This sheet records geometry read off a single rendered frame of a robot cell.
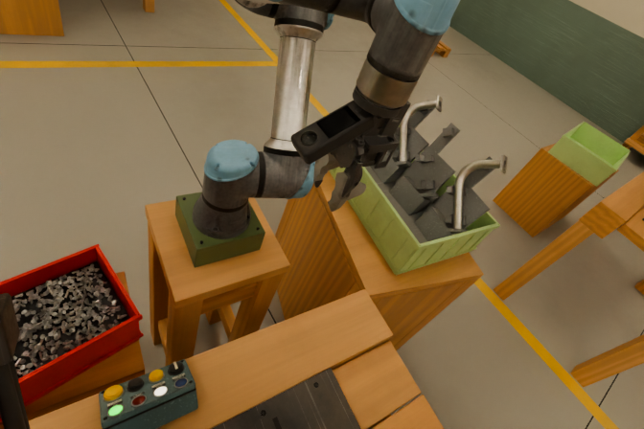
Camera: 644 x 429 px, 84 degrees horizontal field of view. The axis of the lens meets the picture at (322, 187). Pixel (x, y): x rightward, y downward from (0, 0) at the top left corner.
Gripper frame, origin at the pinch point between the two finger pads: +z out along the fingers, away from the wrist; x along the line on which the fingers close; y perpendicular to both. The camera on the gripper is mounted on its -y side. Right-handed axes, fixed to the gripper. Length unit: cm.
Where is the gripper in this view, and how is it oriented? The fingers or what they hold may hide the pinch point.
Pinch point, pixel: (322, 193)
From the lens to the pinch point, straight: 61.7
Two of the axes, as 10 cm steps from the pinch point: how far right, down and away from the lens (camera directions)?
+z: -3.1, 6.9, 6.6
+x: -4.7, -7.1, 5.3
